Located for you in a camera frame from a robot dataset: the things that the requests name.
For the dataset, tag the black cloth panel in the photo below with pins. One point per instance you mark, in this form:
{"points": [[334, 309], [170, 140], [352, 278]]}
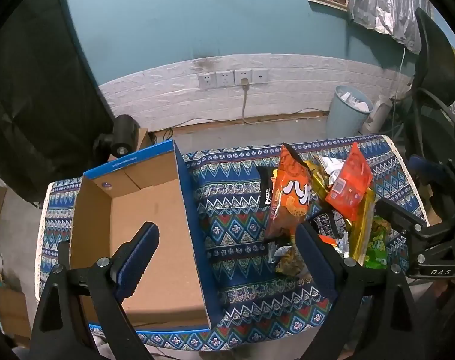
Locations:
{"points": [[36, 101]]}

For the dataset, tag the blue patterned tablecloth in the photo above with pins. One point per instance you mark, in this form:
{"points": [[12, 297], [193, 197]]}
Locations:
{"points": [[235, 210]]}

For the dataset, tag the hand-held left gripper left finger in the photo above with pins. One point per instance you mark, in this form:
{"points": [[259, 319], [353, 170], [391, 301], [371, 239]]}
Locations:
{"points": [[135, 262]]}

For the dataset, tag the brown cardboard sheet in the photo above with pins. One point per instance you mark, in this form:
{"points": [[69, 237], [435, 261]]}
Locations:
{"points": [[10, 307]]}

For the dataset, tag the blue cardboard box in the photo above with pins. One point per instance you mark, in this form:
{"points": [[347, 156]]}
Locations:
{"points": [[163, 281]]}

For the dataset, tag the large orange puffed snack bag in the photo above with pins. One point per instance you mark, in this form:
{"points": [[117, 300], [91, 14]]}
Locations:
{"points": [[287, 180]]}

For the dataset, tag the green snack packet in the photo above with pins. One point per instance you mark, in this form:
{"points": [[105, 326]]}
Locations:
{"points": [[377, 247]]}

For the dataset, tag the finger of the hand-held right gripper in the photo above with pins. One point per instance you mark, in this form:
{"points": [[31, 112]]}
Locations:
{"points": [[399, 215], [422, 163]]}

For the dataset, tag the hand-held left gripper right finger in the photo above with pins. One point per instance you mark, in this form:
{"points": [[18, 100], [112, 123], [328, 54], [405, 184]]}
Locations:
{"points": [[317, 262]]}

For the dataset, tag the black office chair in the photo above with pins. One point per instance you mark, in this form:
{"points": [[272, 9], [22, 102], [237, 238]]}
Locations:
{"points": [[433, 67]]}

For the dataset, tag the white plastic appliance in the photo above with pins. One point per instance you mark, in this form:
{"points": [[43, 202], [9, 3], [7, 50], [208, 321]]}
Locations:
{"points": [[379, 116]]}

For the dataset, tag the gold foil snack bag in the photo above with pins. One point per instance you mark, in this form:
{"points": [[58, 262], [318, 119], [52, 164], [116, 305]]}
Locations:
{"points": [[362, 228]]}

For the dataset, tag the silver-lined snack packet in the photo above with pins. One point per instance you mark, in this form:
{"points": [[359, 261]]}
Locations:
{"points": [[287, 262]]}

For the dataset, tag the light blue trash bin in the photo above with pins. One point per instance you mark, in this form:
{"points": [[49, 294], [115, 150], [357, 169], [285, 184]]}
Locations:
{"points": [[343, 120]]}

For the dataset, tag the white paper waste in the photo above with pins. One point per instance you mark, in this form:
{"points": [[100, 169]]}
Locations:
{"points": [[356, 101]]}

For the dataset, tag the silver foil curtain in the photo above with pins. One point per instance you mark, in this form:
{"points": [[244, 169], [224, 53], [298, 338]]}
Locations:
{"points": [[384, 3]]}

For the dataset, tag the white snack packet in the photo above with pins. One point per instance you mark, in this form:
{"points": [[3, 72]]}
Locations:
{"points": [[332, 167]]}

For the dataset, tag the orange-red snack packet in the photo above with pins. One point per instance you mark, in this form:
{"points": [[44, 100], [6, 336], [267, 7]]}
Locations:
{"points": [[347, 187]]}

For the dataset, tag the small brown cardboard box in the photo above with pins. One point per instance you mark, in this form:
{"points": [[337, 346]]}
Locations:
{"points": [[145, 138]]}

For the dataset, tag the black snack packet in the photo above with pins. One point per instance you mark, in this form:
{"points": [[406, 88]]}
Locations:
{"points": [[265, 191], [328, 223]]}

